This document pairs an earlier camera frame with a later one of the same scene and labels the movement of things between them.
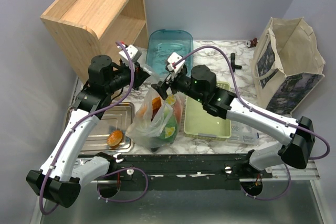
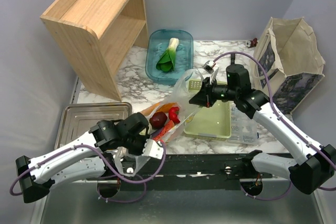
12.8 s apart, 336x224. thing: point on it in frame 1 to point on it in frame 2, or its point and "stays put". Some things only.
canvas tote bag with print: (287, 63) stays put
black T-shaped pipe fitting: (233, 65) stays put
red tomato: (178, 110) to (173, 114)
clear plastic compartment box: (241, 133) stays put
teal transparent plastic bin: (162, 43) stays put
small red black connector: (252, 43) stays put
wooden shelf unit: (94, 16) stays put
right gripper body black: (182, 83) to (213, 92)
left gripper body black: (122, 77) to (135, 145)
